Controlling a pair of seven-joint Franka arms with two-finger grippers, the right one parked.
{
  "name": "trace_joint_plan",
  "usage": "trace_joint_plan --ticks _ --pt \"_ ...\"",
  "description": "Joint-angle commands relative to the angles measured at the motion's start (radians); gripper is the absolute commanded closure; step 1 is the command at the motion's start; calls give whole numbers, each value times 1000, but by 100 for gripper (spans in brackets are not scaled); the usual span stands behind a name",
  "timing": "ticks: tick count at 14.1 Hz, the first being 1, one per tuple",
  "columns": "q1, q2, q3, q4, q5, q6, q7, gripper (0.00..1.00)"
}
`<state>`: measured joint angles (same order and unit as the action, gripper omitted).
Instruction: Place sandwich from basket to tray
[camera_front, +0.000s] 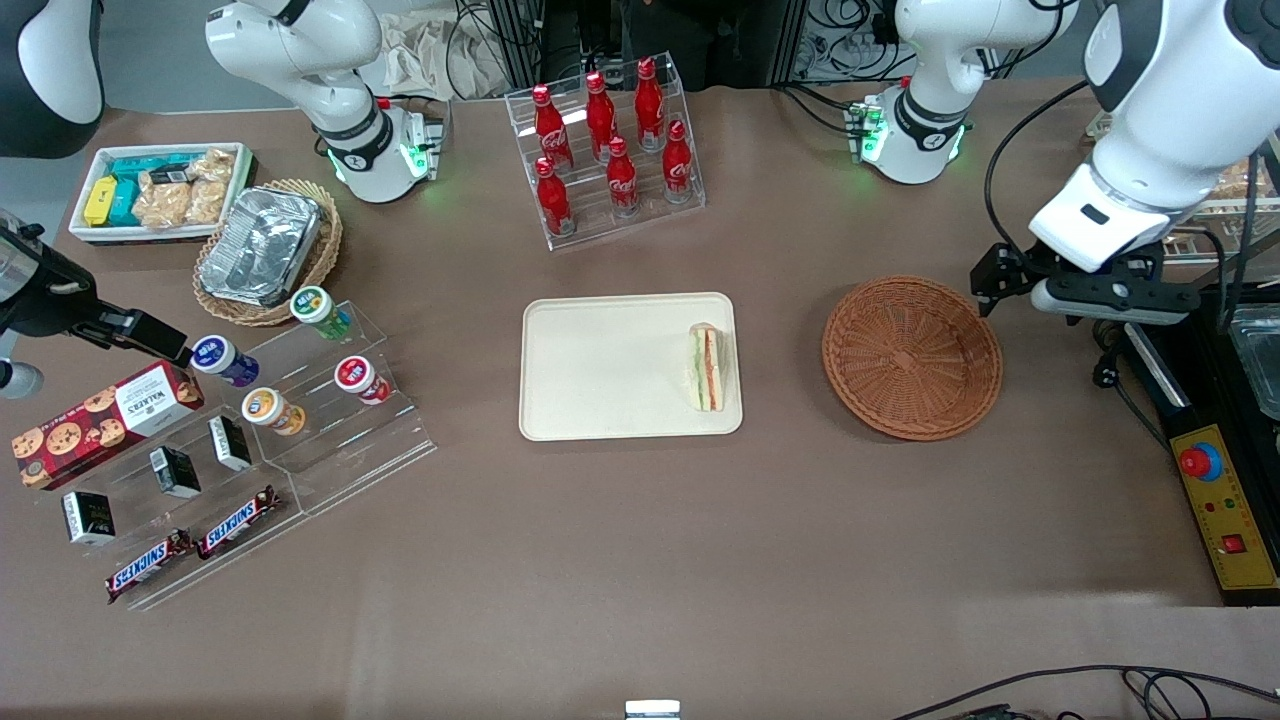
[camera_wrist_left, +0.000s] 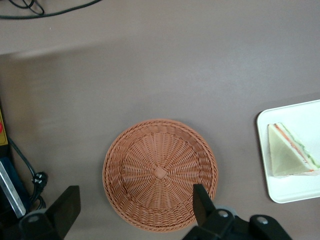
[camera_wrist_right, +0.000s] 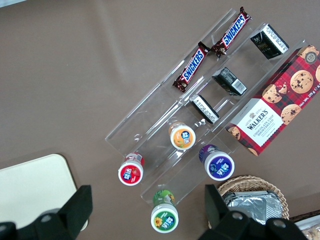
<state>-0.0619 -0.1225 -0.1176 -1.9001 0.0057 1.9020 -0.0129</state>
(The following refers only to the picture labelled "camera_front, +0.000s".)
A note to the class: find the orange snack cup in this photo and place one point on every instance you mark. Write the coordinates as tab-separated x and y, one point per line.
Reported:
270	410

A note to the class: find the short teal snack box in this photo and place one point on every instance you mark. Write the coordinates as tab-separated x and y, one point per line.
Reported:
125	205

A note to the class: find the aluminium foil tray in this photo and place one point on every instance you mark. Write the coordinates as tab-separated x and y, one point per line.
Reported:
260	245

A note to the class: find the small silver object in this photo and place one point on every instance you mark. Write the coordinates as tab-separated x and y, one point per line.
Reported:
652	710

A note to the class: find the black kitchen appliance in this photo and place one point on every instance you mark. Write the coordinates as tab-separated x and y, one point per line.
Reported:
1200	400

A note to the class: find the small black carton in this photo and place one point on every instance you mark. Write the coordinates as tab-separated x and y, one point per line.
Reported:
88	517
230	443
175	472

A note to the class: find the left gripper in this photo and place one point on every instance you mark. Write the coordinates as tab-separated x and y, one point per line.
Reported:
1010	268

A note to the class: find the yellow control panel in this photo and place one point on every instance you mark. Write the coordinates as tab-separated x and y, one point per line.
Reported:
1235	510

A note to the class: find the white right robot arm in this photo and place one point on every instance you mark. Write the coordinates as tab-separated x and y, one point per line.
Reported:
300	50

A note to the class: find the triangular sandwich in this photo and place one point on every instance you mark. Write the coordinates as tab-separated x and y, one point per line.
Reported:
705	370

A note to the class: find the bagged pastry snack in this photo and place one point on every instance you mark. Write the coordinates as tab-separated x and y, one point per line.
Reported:
1238	182

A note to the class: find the long teal snack box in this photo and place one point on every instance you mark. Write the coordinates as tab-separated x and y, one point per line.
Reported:
140	165

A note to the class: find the small connector box green light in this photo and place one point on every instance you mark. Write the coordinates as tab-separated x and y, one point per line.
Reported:
866	130
422	145

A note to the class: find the clear acrylic stepped snack stand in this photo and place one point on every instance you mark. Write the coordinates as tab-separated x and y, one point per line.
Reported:
140	520

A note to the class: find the white plastic bin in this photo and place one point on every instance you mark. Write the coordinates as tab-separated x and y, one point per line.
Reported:
85	170

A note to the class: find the brown wicker basket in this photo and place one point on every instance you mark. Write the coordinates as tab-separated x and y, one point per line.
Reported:
910	360

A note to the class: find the red snack cup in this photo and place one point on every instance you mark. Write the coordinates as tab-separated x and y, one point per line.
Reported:
360	378

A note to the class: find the clear acrylic stepped can stand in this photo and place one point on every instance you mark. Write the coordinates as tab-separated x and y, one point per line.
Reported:
370	450

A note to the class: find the light wicker basket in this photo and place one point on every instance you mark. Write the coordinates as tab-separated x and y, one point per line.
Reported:
325	250

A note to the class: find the clear bag of crackers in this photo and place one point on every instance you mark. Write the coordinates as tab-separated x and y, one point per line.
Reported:
210	190
160	205

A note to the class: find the Snickers chocolate bar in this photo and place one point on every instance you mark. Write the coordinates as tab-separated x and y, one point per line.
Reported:
145	568
238	522

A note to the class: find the black aluminium frame post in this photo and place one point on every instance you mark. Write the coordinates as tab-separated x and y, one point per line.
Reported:
785	40
515	45

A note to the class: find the beige plastic tray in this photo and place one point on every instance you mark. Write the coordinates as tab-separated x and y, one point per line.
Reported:
610	365

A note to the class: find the purple snack cup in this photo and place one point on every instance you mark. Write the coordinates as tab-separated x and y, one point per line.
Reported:
222	360

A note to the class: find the red emergency stop button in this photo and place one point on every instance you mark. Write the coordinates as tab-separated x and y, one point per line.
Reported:
1200	462

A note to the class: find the metal pan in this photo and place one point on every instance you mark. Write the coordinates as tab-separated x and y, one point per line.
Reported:
1262	360

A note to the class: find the green lid snack cup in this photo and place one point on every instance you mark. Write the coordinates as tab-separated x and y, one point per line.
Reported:
318	310

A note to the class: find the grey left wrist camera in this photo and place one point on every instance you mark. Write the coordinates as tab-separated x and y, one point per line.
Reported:
1100	302

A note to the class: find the clear acrylic bottle rack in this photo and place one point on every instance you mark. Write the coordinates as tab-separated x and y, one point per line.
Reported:
590	228

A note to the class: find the red cola bottle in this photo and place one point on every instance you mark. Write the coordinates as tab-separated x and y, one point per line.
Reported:
649	105
553	205
678	170
601	120
622	185
550	130

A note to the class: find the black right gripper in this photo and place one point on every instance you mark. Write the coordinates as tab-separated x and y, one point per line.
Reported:
52	302

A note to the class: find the yellow snack box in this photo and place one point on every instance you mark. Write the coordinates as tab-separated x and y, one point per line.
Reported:
100	200

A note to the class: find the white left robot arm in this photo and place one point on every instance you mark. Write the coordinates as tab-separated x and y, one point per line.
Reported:
1180	110

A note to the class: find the red Walkers cookie box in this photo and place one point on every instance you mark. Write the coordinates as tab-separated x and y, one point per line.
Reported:
100	420

